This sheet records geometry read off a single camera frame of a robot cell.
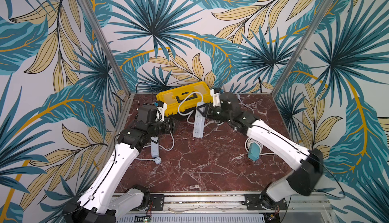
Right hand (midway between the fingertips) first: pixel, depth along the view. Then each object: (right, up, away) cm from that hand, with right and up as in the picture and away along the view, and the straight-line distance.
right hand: (198, 108), depth 74 cm
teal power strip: (+31, -24, +10) cm, 40 cm away
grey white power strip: (0, -9, -3) cm, 10 cm away
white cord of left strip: (-22, -29, +12) cm, 39 cm away
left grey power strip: (-25, -23, +14) cm, 36 cm away
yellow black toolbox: (-11, +5, +20) cm, 24 cm away
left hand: (-11, -8, -2) cm, 14 cm away
